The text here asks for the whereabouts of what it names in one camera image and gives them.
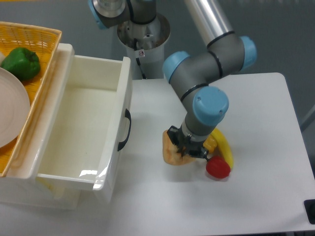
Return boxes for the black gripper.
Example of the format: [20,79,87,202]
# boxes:
[167,126,209,159]

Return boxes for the triangle bread pastry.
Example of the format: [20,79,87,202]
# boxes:
[162,130,196,166]

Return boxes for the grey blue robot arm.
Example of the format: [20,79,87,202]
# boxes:
[88,0,257,158]

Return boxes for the yellow bell pepper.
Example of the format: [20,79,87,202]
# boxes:
[203,135,218,153]

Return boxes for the yellow banana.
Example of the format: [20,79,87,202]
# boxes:
[211,128,234,169]

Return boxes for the red bell pepper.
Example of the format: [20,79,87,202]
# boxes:
[206,156,231,179]

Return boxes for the white plastic drawer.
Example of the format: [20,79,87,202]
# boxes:
[38,56,132,192]

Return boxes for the black object at table edge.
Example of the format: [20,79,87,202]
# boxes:
[304,199,315,225]

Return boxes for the white drawer cabinet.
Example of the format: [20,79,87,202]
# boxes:
[0,43,118,210]

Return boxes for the beige round plate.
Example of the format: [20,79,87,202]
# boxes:
[0,68,30,147]

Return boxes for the yellow woven basket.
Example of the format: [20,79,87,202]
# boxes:
[0,22,62,177]

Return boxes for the green bell pepper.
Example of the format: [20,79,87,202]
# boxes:
[0,47,41,81]

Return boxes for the black drawer handle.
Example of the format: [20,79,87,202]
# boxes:
[117,108,132,151]

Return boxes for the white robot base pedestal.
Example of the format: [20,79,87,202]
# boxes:
[117,13,170,80]

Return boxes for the black cable on pedestal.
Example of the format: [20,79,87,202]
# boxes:
[133,38,148,80]

